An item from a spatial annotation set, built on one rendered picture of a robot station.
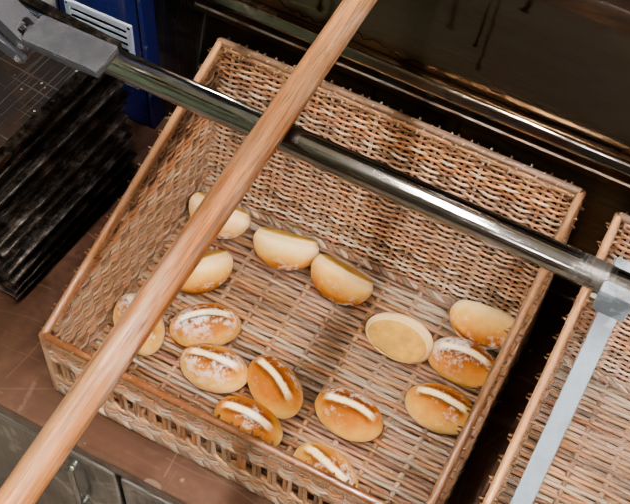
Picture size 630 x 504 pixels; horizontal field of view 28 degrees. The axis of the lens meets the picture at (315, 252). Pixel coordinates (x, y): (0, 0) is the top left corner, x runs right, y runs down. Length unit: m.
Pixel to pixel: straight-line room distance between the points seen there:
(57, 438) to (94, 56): 0.31
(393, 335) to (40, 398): 0.49
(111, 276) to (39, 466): 0.74
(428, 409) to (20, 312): 0.60
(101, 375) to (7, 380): 0.74
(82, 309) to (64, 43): 0.78
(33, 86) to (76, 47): 0.73
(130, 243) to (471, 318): 0.49
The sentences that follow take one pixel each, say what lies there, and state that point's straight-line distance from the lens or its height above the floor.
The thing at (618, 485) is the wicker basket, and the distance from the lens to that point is 1.75.
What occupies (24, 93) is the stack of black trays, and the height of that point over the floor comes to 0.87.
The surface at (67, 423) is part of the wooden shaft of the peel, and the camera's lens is 1.05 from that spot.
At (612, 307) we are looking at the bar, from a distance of 1.20.
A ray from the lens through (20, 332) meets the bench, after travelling 1.84.
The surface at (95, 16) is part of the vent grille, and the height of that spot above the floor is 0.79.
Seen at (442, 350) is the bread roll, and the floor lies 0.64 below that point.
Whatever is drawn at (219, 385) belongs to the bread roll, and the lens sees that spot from 1.72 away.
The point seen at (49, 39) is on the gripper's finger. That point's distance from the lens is 1.00.
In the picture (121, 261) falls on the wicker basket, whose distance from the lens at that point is 1.77.
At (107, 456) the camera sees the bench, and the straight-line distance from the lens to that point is 1.73.
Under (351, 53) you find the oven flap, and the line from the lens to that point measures 1.63.
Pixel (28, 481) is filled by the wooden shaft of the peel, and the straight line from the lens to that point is 1.04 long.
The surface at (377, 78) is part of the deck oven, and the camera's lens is 1.72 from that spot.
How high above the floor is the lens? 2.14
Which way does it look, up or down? 56 degrees down
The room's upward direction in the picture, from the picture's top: 3 degrees clockwise
